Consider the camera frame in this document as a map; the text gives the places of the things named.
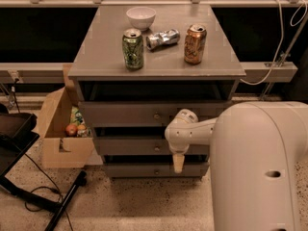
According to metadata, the red apple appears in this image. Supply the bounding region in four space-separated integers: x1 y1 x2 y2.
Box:
65 124 78 137

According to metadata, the white ceramic bowl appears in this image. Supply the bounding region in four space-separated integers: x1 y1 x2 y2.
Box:
126 7 156 31

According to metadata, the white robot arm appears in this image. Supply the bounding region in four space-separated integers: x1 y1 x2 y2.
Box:
165 101 308 231

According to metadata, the green snack bag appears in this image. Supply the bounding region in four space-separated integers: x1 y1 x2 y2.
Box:
70 107 84 125

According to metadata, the black stand with tray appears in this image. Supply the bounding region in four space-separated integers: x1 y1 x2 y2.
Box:
0 104 87 231

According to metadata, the orange soda can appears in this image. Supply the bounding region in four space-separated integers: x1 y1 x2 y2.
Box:
184 24 207 64

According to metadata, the grey drawer cabinet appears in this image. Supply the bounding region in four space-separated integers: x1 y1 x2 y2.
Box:
69 5 245 166

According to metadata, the green soda can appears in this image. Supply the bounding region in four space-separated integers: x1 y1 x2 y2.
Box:
122 28 143 71

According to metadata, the black floor cable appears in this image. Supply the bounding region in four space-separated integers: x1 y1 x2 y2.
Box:
18 147 75 231

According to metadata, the metal railing frame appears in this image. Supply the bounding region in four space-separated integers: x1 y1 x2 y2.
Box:
1 0 307 104

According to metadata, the grey drawer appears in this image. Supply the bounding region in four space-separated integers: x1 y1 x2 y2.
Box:
92 136 213 157
104 163 209 178
79 101 232 127

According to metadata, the grey bottom drawer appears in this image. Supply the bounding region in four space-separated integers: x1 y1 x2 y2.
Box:
104 163 209 178

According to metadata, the crushed silver can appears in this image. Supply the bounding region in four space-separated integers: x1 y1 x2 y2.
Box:
146 29 180 50

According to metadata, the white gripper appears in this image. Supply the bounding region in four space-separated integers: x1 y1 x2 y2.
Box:
169 143 190 173

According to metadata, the cardboard box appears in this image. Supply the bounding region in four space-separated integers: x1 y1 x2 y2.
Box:
37 64 94 168

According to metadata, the grey top drawer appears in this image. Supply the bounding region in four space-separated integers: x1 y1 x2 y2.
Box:
79 101 232 127

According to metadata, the white cable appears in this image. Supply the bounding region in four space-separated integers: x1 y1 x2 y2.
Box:
240 0 308 87

